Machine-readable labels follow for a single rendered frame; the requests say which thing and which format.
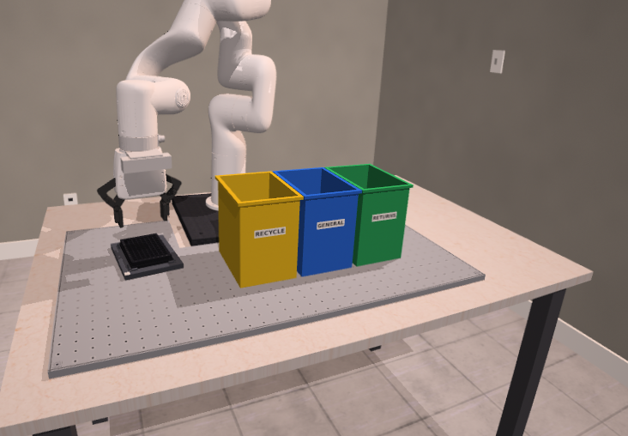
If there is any green open bin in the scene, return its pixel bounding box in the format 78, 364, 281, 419
327, 164, 414, 266

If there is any blue bin with label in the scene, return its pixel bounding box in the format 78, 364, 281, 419
275, 167, 362, 277

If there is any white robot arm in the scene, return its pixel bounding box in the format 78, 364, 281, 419
116, 0, 276, 211

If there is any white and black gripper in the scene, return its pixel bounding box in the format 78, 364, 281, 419
97, 148, 182, 228

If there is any yellow open bin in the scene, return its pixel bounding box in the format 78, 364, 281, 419
215, 172, 304, 288

